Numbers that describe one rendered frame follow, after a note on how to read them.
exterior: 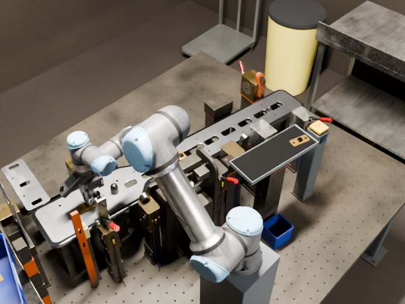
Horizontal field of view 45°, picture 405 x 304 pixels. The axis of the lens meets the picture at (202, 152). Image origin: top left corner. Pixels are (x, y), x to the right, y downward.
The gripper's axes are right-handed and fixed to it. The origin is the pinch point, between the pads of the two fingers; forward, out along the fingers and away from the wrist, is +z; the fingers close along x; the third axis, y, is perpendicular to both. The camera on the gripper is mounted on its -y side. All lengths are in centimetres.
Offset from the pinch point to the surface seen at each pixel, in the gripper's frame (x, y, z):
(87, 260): -16.1, -10.7, 12.3
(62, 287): -8.1, -21.5, 32.6
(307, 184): -37, 92, 19
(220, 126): 4, 73, 2
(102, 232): -18.4, -2.8, -2.6
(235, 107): 37, 112, 31
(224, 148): -14, 60, -6
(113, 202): -4.5, 9.3, 2.4
